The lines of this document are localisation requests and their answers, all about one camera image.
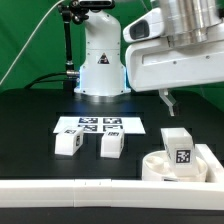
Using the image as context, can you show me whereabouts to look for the black cables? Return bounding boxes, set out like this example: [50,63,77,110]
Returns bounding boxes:
[23,71,80,90]

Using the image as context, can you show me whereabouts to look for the white cable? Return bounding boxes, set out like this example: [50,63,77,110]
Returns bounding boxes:
[0,0,64,87]

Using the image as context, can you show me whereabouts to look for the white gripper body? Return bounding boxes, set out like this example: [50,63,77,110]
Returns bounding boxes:
[126,33,224,91]

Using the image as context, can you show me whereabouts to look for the black camera stand pole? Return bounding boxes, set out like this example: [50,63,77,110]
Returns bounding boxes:
[58,0,115,91]

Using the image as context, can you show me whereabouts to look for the white L-shaped fence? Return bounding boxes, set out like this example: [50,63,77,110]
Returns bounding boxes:
[0,144,224,210]

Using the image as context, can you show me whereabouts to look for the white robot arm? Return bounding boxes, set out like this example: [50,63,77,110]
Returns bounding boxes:
[78,0,224,114]

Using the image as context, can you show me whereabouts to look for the white round stool seat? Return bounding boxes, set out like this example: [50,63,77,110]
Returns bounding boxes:
[142,150,208,182]

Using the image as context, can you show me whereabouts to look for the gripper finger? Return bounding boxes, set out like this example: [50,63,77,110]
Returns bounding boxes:
[159,89,179,116]

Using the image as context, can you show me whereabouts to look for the white marker sheet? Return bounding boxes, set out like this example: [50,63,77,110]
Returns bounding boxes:
[54,116,145,134]

